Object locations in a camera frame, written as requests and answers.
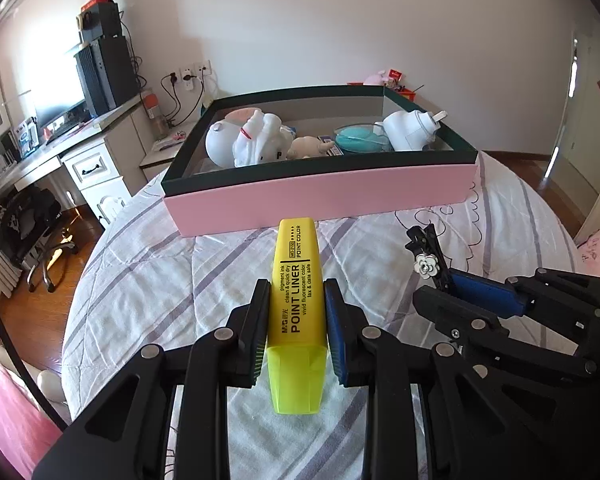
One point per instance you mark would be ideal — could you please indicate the white nightstand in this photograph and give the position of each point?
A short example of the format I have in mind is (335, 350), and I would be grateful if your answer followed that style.
(162, 160)

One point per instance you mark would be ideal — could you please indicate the black office chair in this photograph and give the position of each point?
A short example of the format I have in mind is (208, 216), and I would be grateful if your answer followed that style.
(35, 230)

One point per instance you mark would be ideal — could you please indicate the pink plush toy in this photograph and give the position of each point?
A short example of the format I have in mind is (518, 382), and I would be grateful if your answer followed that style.
(376, 78)

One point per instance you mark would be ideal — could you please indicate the red decorated box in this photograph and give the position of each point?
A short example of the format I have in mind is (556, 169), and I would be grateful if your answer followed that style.
(407, 92)

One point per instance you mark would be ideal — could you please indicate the white plug adapter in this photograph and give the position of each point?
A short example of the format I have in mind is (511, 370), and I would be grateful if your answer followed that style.
(410, 130)

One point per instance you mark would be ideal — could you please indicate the rose gold cup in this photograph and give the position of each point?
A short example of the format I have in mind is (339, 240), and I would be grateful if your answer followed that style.
(240, 115)

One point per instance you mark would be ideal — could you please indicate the white bedpost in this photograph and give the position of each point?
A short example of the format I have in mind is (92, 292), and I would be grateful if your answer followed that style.
(52, 385)

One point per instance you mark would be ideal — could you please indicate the white dog figurine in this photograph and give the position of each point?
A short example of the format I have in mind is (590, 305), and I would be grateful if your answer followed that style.
(250, 142)

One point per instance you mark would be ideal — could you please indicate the pink patterned card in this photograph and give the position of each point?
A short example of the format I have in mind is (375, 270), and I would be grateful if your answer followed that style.
(177, 135)

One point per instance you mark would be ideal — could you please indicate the black computer tower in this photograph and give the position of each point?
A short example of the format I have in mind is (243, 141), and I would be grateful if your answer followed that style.
(107, 77)

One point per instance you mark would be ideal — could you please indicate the white desk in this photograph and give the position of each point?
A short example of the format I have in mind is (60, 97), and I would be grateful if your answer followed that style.
(90, 160)

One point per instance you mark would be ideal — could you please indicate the blue white product box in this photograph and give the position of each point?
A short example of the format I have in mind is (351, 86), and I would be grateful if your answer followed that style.
(26, 136)

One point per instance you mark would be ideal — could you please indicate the white wall outlet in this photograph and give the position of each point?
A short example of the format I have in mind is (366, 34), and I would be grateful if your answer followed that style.
(171, 78)
(186, 74)
(203, 66)

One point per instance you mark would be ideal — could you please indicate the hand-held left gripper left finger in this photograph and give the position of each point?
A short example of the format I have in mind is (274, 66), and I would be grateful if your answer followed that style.
(257, 330)

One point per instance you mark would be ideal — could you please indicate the teal round compact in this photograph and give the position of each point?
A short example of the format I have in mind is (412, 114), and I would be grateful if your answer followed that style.
(362, 139)

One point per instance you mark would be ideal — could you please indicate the orange-capped bottle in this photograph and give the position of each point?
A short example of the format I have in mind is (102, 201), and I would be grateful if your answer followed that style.
(155, 115)

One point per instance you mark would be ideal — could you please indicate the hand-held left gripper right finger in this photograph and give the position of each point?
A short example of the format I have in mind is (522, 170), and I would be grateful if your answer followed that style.
(340, 340)

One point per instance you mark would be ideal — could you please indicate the pink box with dark rim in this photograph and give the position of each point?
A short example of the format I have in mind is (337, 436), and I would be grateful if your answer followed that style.
(305, 200)

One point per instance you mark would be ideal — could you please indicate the yellow highlighter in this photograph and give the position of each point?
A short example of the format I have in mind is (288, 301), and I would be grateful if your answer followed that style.
(295, 285)

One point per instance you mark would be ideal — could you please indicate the black computer monitor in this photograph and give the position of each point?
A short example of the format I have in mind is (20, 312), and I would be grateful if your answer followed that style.
(60, 110)

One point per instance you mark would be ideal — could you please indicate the black flower hair clip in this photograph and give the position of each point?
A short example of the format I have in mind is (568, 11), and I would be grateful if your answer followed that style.
(425, 260)

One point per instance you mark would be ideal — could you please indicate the red tag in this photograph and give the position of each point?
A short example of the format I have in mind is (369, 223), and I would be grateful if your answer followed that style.
(396, 75)

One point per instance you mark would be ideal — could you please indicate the pink bed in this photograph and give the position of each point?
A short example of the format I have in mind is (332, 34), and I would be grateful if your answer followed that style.
(10, 410)

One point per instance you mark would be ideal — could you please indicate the white door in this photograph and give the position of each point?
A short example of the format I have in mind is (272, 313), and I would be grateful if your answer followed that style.
(590, 125)

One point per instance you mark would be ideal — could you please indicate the black speaker box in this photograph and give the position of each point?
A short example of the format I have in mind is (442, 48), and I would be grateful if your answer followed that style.
(100, 22)

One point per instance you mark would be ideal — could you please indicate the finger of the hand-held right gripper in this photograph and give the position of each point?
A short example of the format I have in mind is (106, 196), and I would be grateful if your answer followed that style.
(445, 312)
(480, 290)

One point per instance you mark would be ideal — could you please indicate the small beige doll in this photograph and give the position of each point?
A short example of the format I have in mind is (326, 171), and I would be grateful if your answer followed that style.
(310, 147)

